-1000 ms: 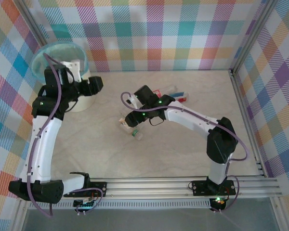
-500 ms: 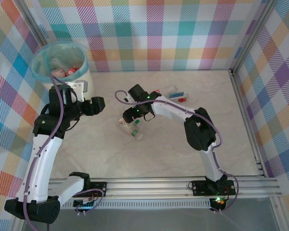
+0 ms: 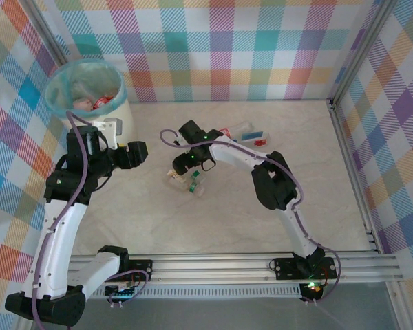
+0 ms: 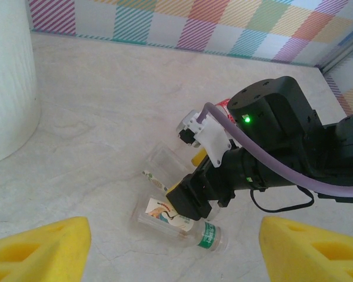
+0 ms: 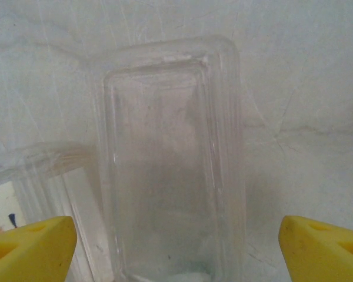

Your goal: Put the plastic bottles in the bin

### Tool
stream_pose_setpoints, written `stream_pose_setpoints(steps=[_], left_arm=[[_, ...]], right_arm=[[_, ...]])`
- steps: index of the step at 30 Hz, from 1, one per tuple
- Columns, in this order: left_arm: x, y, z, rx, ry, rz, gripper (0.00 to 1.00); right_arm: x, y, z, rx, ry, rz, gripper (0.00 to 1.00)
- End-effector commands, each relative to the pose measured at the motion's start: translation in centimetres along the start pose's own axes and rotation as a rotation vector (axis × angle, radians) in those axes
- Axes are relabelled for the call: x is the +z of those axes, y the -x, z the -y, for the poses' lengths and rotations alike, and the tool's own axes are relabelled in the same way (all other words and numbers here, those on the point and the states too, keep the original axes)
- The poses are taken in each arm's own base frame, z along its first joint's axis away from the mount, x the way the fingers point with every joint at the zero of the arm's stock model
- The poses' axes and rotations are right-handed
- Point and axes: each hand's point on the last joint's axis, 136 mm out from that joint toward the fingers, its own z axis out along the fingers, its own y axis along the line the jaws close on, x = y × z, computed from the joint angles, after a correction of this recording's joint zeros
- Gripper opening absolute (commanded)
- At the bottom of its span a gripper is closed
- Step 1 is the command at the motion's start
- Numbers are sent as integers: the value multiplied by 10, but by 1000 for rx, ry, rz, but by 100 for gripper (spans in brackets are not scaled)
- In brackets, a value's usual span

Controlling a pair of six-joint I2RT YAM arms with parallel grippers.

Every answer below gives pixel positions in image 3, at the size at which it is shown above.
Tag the teal plastic bin liner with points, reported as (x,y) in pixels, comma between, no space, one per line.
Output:
(51,93)

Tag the clear Coca-Cola bottle red label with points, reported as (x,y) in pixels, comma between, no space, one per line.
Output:
(227,132)

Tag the aluminium corner post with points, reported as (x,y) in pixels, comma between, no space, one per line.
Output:
(50,34)
(361,48)

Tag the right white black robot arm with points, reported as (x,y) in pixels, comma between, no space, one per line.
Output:
(296,227)

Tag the small clear bottle green label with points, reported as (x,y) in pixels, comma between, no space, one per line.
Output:
(192,188)
(195,176)

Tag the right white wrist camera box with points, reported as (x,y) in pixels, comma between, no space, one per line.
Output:
(179,140)

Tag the cream round waste bin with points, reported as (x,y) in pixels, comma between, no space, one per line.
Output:
(125,117)

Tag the aluminium side rail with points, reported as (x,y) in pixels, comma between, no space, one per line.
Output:
(351,172)

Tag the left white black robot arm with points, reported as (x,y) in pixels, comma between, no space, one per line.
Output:
(60,240)

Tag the clear bottle hibiscus blue label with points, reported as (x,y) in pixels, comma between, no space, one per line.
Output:
(253,135)

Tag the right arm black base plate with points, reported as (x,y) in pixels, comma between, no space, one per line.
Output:
(285,268)

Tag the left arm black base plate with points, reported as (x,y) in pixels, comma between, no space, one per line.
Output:
(141,269)

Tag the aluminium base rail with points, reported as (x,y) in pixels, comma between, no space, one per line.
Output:
(210,268)

